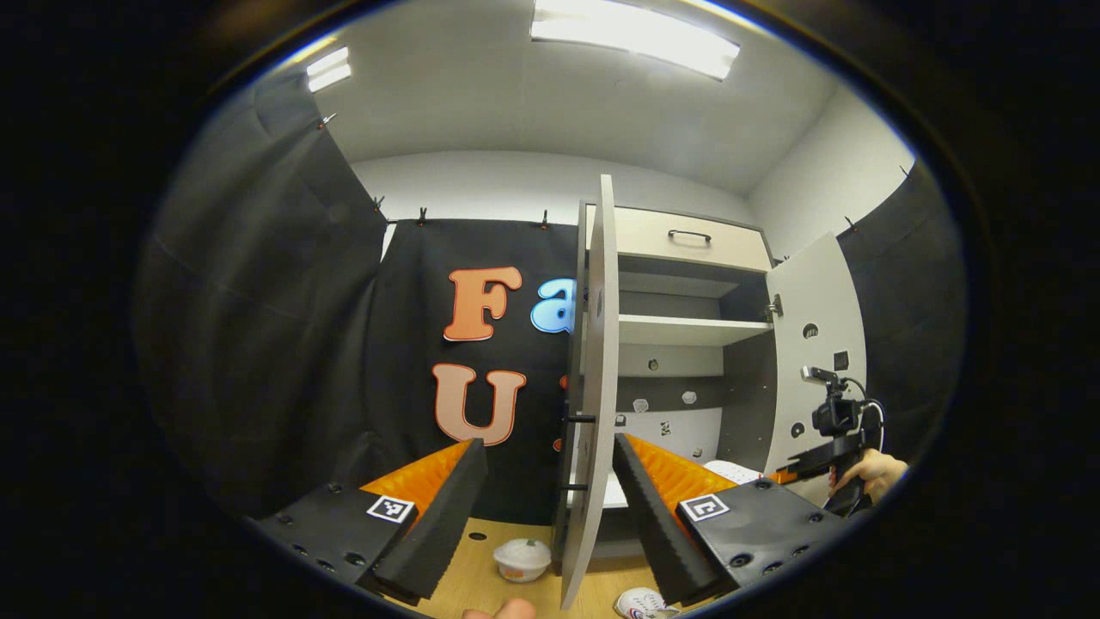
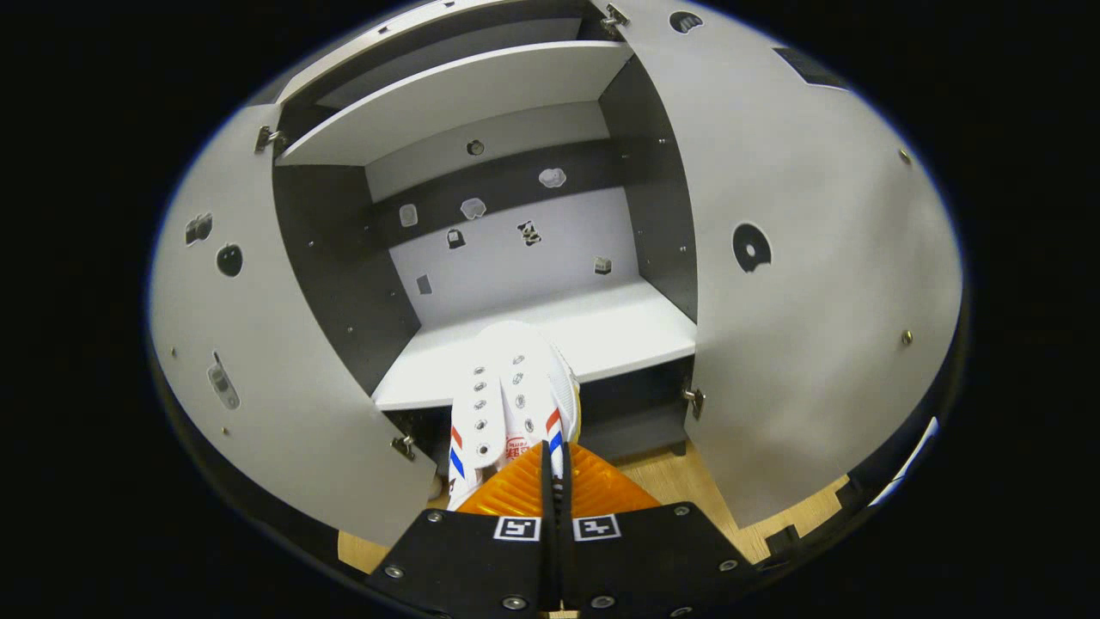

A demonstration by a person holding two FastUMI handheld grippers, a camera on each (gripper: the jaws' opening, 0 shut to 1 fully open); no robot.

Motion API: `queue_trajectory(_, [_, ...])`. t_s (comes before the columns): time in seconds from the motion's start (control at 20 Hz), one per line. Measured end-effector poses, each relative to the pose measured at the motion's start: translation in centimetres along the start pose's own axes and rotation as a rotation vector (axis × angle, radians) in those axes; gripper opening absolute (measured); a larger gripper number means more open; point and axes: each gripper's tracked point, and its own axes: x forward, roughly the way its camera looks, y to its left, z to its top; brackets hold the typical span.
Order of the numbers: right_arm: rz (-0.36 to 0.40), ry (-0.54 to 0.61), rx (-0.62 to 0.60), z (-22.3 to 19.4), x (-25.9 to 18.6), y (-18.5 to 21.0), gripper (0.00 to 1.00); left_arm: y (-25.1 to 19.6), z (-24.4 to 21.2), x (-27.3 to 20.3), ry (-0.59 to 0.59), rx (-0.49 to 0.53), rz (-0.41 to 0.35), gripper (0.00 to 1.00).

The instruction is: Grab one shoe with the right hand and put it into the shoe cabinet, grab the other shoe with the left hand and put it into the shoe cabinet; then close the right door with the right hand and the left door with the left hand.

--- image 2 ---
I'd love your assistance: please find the white cabinet door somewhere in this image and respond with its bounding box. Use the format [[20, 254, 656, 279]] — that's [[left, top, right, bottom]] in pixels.
[[593, 0, 965, 530], [148, 103, 441, 549]]

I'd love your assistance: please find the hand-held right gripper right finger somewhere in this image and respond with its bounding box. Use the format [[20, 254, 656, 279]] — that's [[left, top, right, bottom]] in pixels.
[[559, 441, 761, 616]]

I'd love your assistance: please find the white shoe cabinet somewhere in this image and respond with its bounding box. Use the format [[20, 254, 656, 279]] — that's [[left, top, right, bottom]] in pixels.
[[273, 0, 699, 465]]

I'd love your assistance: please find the white striped shoe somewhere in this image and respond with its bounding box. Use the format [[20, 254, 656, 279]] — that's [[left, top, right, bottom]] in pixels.
[[445, 321, 584, 512]]

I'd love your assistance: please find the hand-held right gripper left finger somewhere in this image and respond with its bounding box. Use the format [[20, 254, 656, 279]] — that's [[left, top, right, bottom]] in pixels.
[[365, 441, 559, 616]]

